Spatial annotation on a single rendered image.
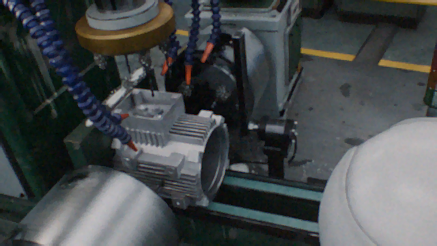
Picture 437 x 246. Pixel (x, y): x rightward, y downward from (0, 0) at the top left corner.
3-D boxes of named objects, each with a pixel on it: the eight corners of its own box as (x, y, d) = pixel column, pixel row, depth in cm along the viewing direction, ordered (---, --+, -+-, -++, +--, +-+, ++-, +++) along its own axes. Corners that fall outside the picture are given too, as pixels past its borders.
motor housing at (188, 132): (123, 205, 96) (101, 139, 85) (162, 153, 110) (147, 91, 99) (203, 223, 89) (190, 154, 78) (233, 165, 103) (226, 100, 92)
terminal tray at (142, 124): (117, 141, 90) (108, 113, 86) (141, 114, 98) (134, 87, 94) (166, 149, 86) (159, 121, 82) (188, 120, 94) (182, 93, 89)
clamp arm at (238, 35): (237, 135, 100) (228, 36, 85) (242, 128, 102) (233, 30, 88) (252, 137, 99) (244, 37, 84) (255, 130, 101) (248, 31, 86)
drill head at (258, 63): (158, 145, 113) (138, 63, 99) (212, 72, 144) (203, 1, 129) (246, 160, 105) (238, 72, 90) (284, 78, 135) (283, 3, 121)
